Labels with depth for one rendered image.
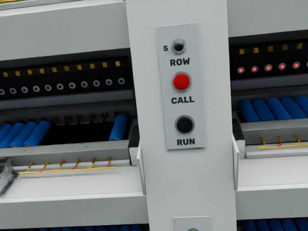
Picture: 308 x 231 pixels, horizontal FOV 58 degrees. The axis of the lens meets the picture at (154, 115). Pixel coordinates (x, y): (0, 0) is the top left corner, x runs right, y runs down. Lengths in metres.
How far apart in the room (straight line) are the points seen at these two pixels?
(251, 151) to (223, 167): 0.08
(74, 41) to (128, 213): 0.20
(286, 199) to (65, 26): 0.29
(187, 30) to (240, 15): 0.05
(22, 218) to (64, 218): 0.05
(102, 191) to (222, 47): 0.20
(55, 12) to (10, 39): 0.06
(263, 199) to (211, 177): 0.06
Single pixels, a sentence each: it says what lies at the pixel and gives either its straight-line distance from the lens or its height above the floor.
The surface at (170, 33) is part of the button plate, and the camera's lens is 0.28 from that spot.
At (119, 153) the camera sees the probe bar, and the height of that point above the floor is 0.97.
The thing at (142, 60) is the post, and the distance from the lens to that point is 0.28.
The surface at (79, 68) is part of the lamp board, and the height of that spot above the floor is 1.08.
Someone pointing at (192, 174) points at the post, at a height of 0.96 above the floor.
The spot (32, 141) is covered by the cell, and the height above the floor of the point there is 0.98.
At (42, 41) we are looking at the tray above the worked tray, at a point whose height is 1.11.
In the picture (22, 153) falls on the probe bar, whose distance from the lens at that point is 0.39.
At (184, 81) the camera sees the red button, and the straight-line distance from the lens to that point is 0.27.
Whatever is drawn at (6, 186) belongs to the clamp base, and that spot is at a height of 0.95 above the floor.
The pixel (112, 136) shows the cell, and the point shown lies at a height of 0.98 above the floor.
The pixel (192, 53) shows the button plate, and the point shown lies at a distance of 0.28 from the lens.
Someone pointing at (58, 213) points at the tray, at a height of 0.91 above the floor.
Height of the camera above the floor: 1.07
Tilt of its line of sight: 10 degrees down
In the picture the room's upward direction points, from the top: 5 degrees counter-clockwise
